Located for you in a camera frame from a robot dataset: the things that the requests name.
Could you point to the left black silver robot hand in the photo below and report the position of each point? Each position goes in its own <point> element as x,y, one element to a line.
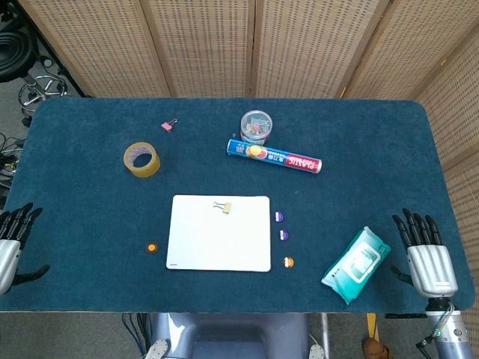
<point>9,250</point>

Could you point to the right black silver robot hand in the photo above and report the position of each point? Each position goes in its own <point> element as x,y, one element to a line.
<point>430,265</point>

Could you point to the orange round magnet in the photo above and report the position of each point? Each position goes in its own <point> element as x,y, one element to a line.
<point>288,262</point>
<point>151,247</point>

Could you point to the purple round magnet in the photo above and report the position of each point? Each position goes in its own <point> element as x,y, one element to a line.
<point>284,235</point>
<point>279,215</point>

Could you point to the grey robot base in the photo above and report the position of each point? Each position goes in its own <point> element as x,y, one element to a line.
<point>232,336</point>

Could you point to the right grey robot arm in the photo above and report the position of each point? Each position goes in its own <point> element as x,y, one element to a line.
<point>454,333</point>

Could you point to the white magnetic board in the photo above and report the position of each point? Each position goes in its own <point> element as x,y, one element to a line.
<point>219,239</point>

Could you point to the green wet wipes pack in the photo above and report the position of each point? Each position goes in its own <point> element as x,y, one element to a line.
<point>355,263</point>

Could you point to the dark blue table mat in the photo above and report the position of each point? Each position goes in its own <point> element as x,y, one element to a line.
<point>93,209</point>

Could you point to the brown shoe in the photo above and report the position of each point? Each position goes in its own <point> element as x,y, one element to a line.
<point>374,348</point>

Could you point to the yellow packing tape roll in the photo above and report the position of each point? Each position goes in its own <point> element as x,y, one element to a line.
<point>147,170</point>

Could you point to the chrome stool base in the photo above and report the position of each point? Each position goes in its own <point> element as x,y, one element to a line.
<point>45,88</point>

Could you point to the plastic wrap box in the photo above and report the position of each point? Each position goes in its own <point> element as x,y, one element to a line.
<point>277,157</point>

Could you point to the pink binder clip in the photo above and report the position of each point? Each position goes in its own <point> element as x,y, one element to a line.
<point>167,126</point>

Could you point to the gold binder clip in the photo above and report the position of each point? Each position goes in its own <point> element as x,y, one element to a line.
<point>226,208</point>

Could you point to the clear jar of clips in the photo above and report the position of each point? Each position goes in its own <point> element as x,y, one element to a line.
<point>256,125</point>

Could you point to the wooden woven folding screen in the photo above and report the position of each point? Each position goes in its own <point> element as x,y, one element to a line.
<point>209,45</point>

